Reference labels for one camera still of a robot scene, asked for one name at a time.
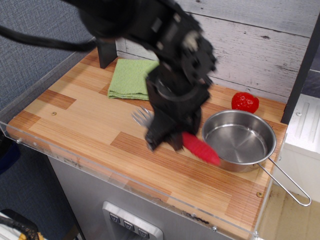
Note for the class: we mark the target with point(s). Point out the green folded cloth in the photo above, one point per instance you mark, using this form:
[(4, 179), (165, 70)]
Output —
[(129, 79)]

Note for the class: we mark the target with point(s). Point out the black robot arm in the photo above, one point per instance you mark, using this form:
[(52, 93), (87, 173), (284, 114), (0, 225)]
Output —
[(160, 26)]

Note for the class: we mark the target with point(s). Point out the red handled metal fork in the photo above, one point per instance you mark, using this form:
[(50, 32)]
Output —
[(198, 148)]

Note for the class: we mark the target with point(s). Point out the dark grey left post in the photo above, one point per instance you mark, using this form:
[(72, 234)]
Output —
[(107, 51)]

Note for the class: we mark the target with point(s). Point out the clear acrylic table guard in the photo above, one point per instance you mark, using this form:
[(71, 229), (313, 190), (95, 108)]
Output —
[(101, 159)]

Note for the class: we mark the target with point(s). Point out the small steel saucepan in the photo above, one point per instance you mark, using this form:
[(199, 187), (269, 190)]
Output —
[(243, 142)]

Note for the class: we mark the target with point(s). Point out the red toy strawberry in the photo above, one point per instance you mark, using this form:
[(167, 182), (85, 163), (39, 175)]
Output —
[(245, 101)]

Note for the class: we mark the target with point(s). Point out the dark grey post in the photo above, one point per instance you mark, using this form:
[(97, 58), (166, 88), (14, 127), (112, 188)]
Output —
[(107, 51), (302, 73)]

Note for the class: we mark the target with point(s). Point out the dark grey right post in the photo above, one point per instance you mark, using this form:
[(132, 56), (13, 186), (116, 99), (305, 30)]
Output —
[(302, 73)]

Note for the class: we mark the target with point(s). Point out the silver button control panel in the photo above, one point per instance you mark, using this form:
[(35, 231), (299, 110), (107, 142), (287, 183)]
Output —
[(125, 225)]

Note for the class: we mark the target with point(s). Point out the white grooved side cabinet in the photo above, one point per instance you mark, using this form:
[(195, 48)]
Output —
[(300, 153)]

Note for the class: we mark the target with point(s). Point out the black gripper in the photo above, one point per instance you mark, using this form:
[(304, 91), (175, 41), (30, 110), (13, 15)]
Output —
[(176, 104)]

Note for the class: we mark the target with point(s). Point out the yellow object at corner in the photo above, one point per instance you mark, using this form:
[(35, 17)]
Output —
[(31, 236)]

